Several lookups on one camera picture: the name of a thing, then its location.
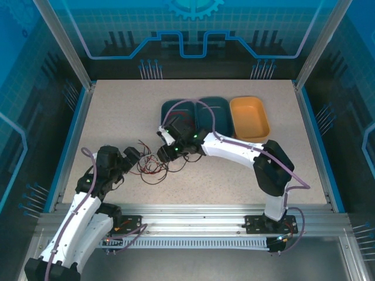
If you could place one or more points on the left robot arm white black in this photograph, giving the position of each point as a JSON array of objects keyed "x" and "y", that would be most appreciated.
[{"x": 76, "y": 222}]

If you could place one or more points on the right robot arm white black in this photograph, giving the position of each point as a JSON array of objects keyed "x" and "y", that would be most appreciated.
[{"x": 272, "y": 169}]

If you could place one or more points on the dark teal plastic bin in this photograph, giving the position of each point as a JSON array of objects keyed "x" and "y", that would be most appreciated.
[
  {"x": 222, "y": 117},
  {"x": 170, "y": 106}
]

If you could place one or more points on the orange plastic bin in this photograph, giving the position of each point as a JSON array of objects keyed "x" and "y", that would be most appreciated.
[{"x": 249, "y": 120}]

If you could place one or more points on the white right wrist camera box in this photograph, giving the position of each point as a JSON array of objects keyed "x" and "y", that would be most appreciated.
[{"x": 168, "y": 139}]

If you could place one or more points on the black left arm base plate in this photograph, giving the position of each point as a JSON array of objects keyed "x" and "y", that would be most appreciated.
[{"x": 132, "y": 223}]

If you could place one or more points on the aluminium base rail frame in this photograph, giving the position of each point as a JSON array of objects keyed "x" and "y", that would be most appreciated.
[{"x": 190, "y": 213}]

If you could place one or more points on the aluminium side rail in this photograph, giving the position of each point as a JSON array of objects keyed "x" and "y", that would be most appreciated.
[
  {"x": 87, "y": 105},
  {"x": 303, "y": 105}
]

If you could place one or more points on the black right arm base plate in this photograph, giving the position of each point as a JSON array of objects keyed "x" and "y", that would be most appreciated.
[{"x": 253, "y": 224}]

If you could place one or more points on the aluminium corner post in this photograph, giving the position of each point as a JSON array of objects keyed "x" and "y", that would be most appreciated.
[
  {"x": 321, "y": 44},
  {"x": 66, "y": 44}
]

